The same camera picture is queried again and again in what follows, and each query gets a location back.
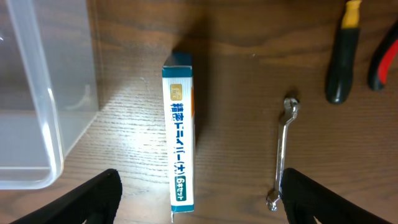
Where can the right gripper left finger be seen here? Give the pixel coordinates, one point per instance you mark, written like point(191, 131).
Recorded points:
point(93, 202)

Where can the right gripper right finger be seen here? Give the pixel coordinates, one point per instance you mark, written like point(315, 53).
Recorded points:
point(306, 201)

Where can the white and blue box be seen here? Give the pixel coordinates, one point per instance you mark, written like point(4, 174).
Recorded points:
point(179, 113)

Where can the clear plastic container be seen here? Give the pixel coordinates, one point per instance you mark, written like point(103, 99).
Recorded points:
point(48, 88)

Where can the small silver wrench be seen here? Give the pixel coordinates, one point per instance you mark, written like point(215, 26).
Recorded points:
point(291, 108)

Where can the black and yellow screwdriver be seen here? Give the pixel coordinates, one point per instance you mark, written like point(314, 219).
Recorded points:
point(339, 79)

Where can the red handled pliers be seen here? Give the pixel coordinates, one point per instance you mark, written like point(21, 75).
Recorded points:
point(382, 59)

